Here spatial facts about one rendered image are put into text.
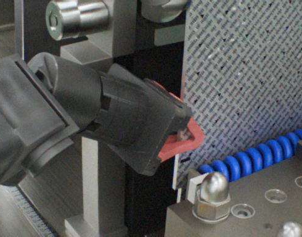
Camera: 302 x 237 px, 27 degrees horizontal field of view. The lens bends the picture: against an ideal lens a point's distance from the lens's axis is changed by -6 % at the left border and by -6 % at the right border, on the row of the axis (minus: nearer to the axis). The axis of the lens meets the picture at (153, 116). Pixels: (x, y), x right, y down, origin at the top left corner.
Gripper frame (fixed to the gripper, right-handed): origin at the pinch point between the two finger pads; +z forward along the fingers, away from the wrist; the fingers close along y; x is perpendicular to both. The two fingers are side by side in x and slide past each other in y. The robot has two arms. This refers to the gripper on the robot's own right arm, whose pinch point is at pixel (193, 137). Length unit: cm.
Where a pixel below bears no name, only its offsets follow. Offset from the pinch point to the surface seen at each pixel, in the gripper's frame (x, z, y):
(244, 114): 4.1, 5.1, 0.3
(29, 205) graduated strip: -19.9, -0.8, -17.9
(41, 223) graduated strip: -20.0, -1.0, -13.8
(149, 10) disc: 9.1, -8.0, -5.3
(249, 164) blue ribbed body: 0.0, 5.9, 3.4
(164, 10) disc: 9.8, -8.5, -3.0
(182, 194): -6.0, 2.5, 0.2
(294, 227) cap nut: -0.4, -1.9, 16.8
